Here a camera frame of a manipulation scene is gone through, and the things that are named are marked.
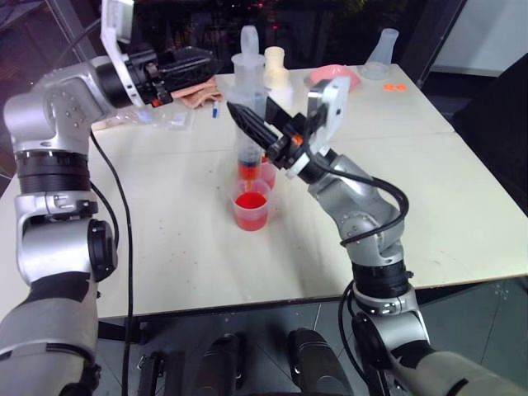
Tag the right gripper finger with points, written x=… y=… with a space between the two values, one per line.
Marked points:
x=281 y=113
x=252 y=123

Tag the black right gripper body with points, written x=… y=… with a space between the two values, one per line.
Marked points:
x=288 y=146

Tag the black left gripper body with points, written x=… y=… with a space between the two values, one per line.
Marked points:
x=144 y=74

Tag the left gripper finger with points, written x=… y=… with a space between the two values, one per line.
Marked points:
x=185 y=77
x=189 y=57

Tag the large clear plastic syringe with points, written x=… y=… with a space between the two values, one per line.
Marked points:
x=247 y=78

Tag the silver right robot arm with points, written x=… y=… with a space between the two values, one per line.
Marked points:
x=354 y=202

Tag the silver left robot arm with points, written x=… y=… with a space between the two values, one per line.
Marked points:
x=49 y=111

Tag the clear cup with red liquid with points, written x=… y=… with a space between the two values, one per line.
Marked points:
x=250 y=206
x=270 y=172

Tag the beige cloth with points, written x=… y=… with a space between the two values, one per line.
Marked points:
x=198 y=95

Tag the cream plastic bottle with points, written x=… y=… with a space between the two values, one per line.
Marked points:
x=278 y=78

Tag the small blue white tube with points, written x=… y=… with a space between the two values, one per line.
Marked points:
x=215 y=110

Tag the clear plastic packaging bag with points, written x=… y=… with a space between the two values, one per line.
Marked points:
x=165 y=120

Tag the pink plastic bowl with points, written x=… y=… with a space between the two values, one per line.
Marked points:
x=328 y=74

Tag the orange tape marks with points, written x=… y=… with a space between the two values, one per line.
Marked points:
x=394 y=87

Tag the translucent conical flask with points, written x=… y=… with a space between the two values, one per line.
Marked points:
x=381 y=53

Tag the dark rounded shape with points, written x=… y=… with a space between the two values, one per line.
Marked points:
x=313 y=361

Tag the black boxy shape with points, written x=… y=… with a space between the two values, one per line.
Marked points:
x=158 y=373

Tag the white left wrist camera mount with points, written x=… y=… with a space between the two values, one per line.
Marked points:
x=119 y=53

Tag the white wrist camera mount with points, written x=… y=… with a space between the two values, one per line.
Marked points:
x=334 y=107
x=119 y=53

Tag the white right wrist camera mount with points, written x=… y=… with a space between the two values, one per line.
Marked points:
x=334 y=107

